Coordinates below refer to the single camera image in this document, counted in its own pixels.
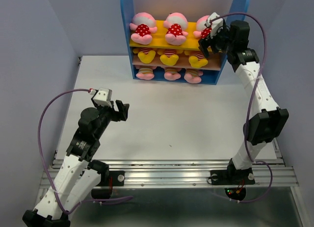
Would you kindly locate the pink pig plush dotted dress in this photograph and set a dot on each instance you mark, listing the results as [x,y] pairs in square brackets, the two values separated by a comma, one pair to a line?
[201,31]

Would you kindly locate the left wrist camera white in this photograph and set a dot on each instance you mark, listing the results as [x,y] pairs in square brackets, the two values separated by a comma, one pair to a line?
[101,97]

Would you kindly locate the pink plush striped body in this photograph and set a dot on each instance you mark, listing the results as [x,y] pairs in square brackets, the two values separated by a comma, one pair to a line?
[172,74]

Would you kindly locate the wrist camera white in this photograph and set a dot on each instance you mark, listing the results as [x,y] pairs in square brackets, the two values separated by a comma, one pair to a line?
[215,22]
[101,97]

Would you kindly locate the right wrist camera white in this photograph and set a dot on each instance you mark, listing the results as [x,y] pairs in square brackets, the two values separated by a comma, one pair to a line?
[215,22]

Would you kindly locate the yellow bear plush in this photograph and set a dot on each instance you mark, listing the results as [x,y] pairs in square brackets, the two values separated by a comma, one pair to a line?
[196,58]
[145,55]
[169,57]

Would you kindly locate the pink pig plush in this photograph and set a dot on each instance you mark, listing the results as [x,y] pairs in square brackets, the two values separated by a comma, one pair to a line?
[176,25]
[143,26]

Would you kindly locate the brown lower shelf board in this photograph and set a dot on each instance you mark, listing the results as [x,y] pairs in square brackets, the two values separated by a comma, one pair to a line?
[213,64]

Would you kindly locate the aluminium rail frame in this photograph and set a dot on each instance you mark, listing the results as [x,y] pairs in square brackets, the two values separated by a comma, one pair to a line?
[177,133]

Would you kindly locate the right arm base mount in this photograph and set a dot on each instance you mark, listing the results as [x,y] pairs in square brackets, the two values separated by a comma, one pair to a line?
[235,182]

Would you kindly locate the pink frog plush striped shirt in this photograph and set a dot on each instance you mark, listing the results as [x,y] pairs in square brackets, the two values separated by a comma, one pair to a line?
[145,72]

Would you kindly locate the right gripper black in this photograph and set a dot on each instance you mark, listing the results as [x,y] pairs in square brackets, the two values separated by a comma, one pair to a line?
[203,43]

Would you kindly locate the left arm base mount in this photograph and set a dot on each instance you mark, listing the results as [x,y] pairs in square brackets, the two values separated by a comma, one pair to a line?
[104,189]

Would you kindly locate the blue wooden toy shelf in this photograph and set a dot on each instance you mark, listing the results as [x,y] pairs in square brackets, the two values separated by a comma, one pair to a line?
[209,77]

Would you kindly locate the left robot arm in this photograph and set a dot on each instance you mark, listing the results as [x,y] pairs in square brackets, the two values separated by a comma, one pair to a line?
[79,172]

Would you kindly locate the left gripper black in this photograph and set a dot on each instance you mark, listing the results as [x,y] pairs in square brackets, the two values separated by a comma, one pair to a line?
[121,114]

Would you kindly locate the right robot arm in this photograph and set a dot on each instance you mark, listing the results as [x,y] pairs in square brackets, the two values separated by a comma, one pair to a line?
[265,119]

